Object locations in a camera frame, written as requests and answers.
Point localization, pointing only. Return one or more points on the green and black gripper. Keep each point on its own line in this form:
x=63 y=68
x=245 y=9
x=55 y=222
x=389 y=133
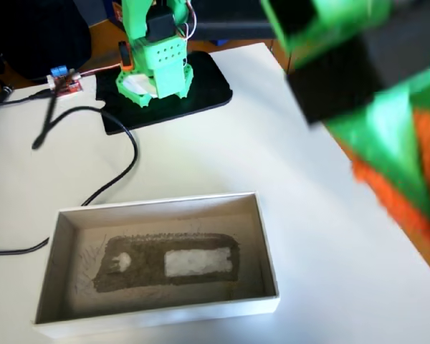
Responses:
x=390 y=132

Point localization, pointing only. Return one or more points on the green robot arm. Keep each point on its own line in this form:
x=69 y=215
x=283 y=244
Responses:
x=165 y=64

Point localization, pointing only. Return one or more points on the black base mat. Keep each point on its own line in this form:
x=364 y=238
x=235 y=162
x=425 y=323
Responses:
x=208 y=84

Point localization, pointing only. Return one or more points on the small blue object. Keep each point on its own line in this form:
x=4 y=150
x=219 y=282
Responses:
x=220 y=42

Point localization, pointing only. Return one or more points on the white cardboard box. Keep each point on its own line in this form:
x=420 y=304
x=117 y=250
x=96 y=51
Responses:
x=157 y=319

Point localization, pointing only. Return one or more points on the red controller circuit board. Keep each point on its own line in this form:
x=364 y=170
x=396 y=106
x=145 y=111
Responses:
x=70 y=86

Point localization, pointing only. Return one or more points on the black bag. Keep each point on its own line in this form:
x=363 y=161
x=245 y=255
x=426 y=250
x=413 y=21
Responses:
x=28 y=32

